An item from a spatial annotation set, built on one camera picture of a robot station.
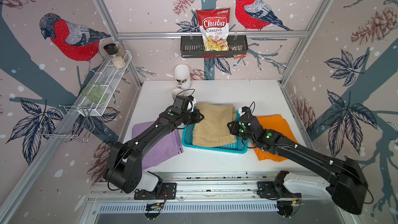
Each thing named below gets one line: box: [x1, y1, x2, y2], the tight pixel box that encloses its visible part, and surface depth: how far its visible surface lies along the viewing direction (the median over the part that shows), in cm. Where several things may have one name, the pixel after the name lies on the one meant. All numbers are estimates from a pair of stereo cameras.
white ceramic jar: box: [174, 63, 191, 90], surface depth 113 cm
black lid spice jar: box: [103, 43, 120, 58], surface depth 81 cm
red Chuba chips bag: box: [195, 7, 231, 52], surface depth 83 cm
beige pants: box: [192, 102, 238, 148], surface depth 81 cm
